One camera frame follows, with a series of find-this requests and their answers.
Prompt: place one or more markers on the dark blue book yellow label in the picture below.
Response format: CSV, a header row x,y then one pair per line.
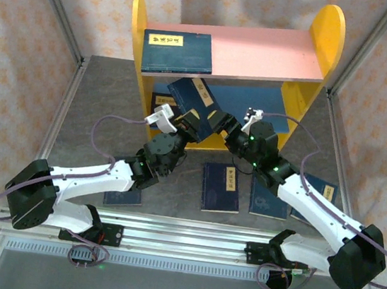
x,y
216,190
264,203
176,56
161,106
326,190
122,198
189,97

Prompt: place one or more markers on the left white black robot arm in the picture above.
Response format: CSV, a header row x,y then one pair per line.
x,y
96,178

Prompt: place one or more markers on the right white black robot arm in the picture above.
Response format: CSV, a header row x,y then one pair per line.
x,y
313,210

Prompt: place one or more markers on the yellow pink blue bookshelf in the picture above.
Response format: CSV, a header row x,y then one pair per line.
x,y
263,50

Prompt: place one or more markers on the small green circuit board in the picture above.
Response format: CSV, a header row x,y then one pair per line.
x,y
301,272

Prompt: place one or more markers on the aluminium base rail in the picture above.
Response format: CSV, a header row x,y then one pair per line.
x,y
181,237

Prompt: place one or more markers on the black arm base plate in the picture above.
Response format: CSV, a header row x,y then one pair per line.
x,y
254,252
113,235

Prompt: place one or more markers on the aluminium frame post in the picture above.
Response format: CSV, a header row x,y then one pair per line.
x,y
363,49
61,15

